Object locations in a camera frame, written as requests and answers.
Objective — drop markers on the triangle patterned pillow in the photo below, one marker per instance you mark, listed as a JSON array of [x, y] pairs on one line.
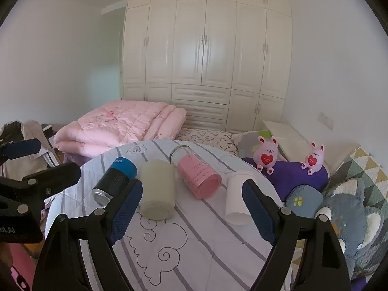
[[363, 163]]

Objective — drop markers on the white paper cup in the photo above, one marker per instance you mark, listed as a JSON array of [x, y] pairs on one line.
[[235, 197]]

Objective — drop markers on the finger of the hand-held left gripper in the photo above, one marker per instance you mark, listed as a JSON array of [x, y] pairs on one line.
[[51, 176], [22, 149]]

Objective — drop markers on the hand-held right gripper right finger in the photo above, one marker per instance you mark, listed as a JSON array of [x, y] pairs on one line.
[[257, 209]]

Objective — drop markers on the large pink bunny plush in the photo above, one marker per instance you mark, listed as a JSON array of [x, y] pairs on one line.
[[266, 154]]

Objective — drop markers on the cream cup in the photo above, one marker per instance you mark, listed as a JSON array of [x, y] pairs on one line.
[[157, 188]]

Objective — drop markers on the grey plush toy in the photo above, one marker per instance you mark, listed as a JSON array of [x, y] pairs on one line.
[[357, 218]]

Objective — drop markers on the blue-grey paw cushion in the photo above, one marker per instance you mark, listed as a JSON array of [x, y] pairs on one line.
[[303, 201]]

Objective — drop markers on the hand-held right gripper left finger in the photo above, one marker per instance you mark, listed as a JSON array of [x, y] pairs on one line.
[[127, 209]]

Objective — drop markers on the pink printed mat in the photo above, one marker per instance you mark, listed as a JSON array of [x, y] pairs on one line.
[[22, 266]]

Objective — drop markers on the blue and black cup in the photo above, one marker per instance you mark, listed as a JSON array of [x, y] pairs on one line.
[[116, 175]]

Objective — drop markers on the white bedside table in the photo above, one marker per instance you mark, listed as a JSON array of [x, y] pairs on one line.
[[291, 136]]

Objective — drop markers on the pink folded quilt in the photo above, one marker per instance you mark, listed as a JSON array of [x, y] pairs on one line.
[[121, 124]]

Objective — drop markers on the cream wardrobe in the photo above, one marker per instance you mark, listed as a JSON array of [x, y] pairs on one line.
[[206, 51]]

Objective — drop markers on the small pink bunny plush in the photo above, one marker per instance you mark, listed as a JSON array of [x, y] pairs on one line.
[[313, 159]]

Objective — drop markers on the purple cushion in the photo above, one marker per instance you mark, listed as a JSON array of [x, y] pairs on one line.
[[288, 175]]

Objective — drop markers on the white wall socket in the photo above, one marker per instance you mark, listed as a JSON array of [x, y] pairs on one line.
[[326, 119]]

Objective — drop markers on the striped cloud-print sheet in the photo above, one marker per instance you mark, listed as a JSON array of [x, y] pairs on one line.
[[188, 248]]

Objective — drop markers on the heart-print pillow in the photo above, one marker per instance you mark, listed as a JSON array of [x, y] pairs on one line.
[[209, 136]]

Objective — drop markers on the pile of clothes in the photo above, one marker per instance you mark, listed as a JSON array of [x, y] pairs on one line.
[[30, 130]]

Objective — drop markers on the pink sleeved glass cup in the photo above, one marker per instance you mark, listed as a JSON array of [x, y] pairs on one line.
[[197, 172]]

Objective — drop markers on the grey and green cushion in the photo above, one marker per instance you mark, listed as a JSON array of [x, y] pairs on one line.
[[247, 145]]

